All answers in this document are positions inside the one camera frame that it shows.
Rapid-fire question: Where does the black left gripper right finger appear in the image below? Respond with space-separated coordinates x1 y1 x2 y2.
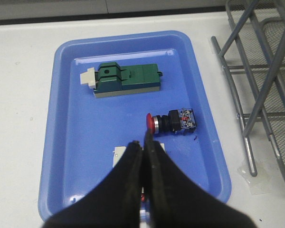
142 129 256 228

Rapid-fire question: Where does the grey metal rack frame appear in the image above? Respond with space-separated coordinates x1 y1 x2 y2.
210 0 285 192

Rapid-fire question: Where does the bottom mesh tray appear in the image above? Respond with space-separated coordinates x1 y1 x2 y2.
225 0 285 192

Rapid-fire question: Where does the blue plastic tray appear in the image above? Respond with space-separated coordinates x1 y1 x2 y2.
38 31 232 220

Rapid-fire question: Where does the red emergency push button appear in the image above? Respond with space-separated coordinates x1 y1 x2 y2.
146 108 197 134

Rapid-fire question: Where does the white circuit breaker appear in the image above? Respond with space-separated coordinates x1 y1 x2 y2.
112 142 170 170

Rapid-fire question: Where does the green knife switch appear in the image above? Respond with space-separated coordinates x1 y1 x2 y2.
80 62 162 98

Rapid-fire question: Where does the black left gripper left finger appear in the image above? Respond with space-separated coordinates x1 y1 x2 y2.
44 141 143 228

